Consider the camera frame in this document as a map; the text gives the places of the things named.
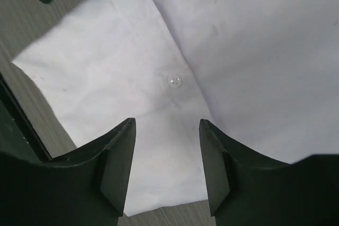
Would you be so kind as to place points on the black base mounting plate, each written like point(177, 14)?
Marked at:
point(18, 137)

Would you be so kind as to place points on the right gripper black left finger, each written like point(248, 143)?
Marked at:
point(87, 186)

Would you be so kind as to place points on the white long sleeve shirt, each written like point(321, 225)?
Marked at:
point(263, 71)

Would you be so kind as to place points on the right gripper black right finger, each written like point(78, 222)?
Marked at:
point(246, 187)

